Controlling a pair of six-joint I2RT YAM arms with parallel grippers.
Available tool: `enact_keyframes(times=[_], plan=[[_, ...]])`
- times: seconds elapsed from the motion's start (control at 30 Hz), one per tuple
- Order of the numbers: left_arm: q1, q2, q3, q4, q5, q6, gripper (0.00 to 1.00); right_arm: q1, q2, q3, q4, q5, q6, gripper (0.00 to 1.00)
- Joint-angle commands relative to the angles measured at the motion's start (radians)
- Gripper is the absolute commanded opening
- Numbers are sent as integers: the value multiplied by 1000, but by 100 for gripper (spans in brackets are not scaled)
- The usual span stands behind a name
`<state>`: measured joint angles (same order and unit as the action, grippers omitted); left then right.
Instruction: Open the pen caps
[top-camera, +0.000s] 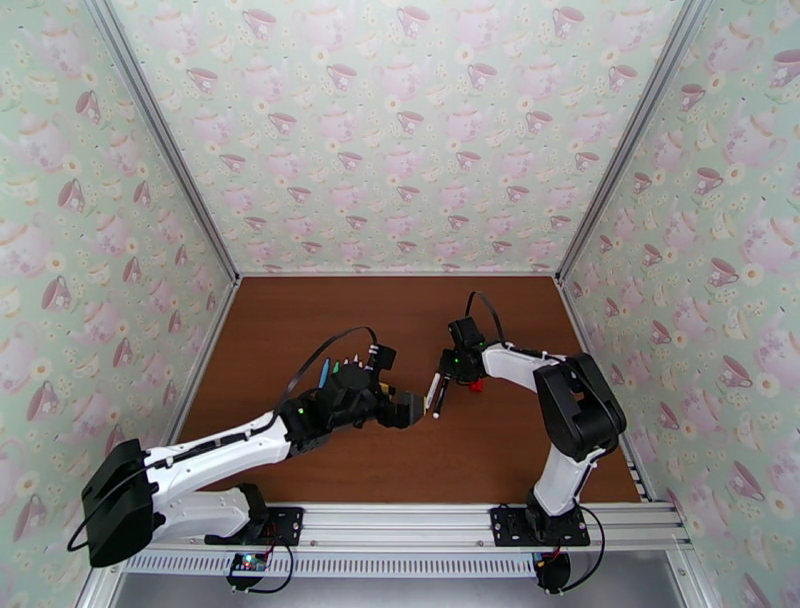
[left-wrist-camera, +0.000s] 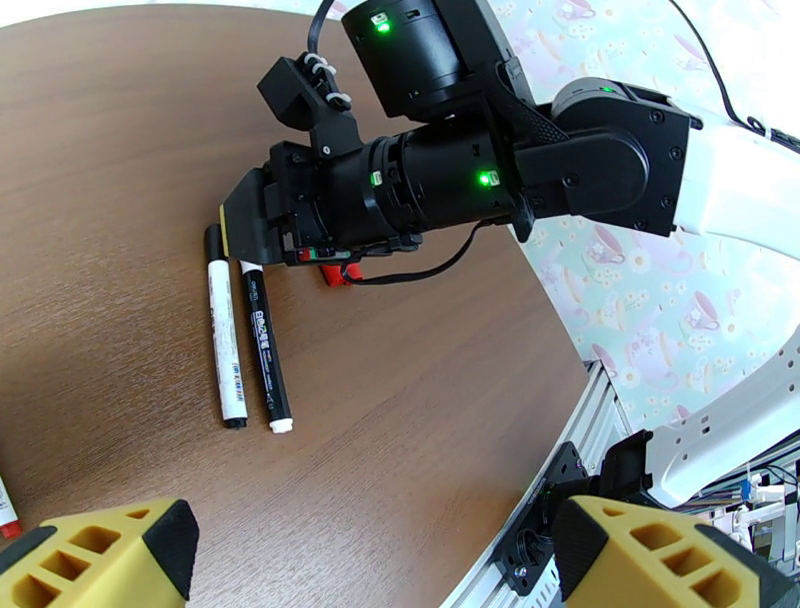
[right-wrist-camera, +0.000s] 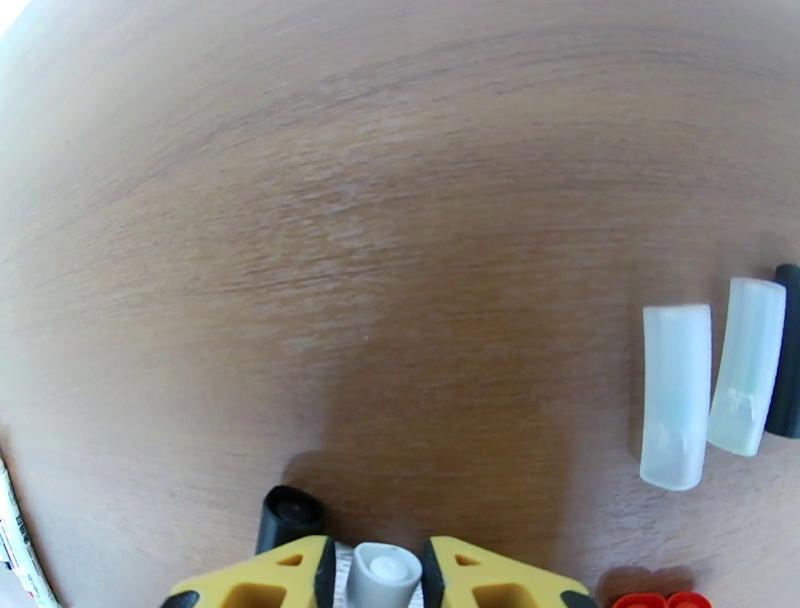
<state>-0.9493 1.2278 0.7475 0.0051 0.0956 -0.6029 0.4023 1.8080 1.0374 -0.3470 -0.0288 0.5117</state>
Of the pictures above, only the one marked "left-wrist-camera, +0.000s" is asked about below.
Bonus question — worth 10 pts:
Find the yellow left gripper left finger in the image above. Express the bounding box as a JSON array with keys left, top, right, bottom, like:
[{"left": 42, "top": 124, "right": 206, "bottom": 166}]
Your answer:
[{"left": 0, "top": 496, "right": 201, "bottom": 608}]

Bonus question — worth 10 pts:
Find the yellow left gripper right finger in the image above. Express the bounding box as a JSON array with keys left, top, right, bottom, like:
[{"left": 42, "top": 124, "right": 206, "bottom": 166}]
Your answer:
[{"left": 551, "top": 496, "right": 800, "bottom": 608}]

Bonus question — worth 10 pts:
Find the white marker with red end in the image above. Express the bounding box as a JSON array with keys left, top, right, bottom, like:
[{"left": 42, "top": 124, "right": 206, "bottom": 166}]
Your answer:
[{"left": 0, "top": 476, "right": 24, "bottom": 540}]

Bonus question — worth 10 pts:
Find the white marker with black end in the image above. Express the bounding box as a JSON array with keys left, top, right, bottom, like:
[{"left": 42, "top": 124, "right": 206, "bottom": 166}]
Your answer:
[{"left": 206, "top": 257, "right": 250, "bottom": 431}]

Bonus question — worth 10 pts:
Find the black marker with white print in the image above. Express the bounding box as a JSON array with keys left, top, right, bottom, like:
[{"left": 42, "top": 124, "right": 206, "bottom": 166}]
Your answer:
[{"left": 242, "top": 271, "right": 294, "bottom": 435}]

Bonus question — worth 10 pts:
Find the thin black right gripper cable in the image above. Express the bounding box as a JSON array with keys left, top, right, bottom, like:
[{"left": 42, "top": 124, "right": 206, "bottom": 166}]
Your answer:
[{"left": 340, "top": 218, "right": 501, "bottom": 288}]

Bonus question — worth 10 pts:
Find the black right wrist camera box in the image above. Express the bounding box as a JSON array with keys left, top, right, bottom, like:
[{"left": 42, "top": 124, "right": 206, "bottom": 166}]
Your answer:
[{"left": 256, "top": 54, "right": 364, "bottom": 161}]

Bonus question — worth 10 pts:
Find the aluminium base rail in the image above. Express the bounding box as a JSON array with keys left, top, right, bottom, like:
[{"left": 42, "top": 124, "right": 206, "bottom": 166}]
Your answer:
[{"left": 437, "top": 359, "right": 633, "bottom": 608}]

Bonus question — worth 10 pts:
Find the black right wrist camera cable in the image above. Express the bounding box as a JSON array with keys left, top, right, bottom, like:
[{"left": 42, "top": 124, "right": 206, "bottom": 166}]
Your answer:
[{"left": 304, "top": 0, "right": 800, "bottom": 154}]

